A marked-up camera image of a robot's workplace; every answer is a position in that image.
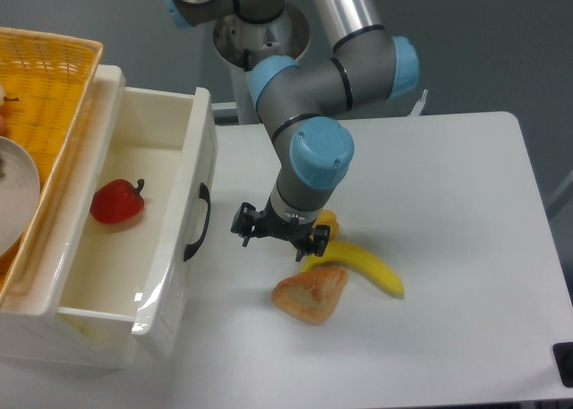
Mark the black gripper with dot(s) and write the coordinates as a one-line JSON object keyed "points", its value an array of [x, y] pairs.
{"points": [[307, 239]]}

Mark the white top drawer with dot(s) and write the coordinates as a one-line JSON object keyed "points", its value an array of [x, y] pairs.
{"points": [[150, 204]]}

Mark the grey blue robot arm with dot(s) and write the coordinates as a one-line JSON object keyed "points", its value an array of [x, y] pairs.
{"points": [[299, 106]]}

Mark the white drawer cabinet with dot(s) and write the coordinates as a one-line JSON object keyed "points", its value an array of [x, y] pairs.
{"points": [[31, 325]]}

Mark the yellow bell pepper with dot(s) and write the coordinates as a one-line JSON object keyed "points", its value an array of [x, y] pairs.
{"points": [[328, 218]]}

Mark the yellow banana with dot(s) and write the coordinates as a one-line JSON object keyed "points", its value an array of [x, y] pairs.
{"points": [[361, 261]]}

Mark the brown pastry bread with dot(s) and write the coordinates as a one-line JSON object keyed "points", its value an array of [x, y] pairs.
{"points": [[311, 296]]}

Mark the red bell pepper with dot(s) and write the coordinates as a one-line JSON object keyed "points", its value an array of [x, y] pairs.
{"points": [[117, 201]]}

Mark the grey ribbed plate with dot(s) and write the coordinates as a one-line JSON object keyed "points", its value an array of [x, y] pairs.
{"points": [[20, 189]]}

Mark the yellow woven basket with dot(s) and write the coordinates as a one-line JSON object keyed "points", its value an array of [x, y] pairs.
{"points": [[50, 74]]}

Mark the black drawer handle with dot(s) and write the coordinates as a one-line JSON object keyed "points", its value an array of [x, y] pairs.
{"points": [[203, 223]]}

